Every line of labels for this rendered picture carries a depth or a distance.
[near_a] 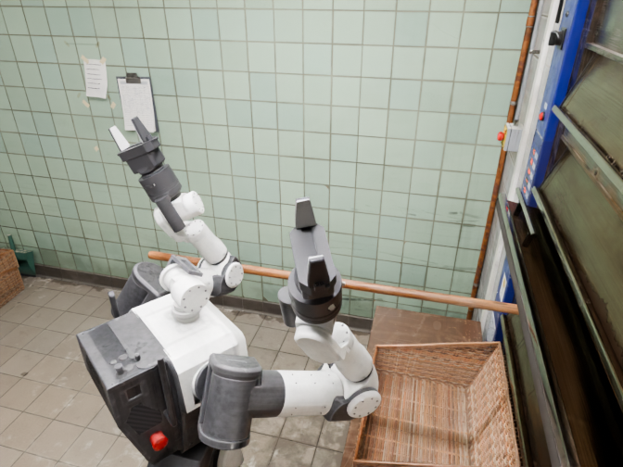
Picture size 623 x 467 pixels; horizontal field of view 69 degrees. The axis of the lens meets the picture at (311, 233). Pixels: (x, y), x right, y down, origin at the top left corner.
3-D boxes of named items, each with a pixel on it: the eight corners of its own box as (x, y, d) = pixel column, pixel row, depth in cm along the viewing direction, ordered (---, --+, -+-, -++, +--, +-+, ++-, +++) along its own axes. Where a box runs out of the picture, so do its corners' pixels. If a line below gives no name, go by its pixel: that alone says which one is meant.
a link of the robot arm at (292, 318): (336, 321, 74) (336, 351, 83) (348, 268, 80) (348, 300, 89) (269, 309, 76) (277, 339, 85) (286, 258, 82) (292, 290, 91)
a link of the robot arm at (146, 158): (132, 143, 122) (156, 182, 127) (108, 158, 114) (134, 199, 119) (165, 130, 116) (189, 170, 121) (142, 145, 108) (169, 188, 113)
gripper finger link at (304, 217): (292, 203, 66) (296, 229, 71) (313, 198, 66) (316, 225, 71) (290, 195, 67) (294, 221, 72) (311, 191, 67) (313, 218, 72)
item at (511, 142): (517, 145, 206) (522, 123, 201) (520, 152, 197) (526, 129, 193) (500, 144, 208) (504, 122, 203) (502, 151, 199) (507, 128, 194)
